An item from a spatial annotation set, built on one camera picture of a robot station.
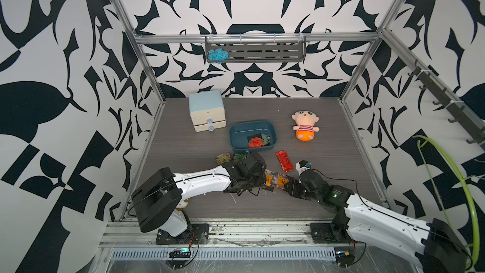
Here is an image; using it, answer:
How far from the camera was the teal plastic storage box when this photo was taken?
983 millimetres

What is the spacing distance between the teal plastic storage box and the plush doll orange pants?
12cm

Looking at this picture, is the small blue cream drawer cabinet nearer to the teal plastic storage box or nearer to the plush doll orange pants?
the teal plastic storage box

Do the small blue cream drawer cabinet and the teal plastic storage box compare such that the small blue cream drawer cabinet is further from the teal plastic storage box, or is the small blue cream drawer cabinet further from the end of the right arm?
the end of the right arm

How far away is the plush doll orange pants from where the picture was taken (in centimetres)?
100
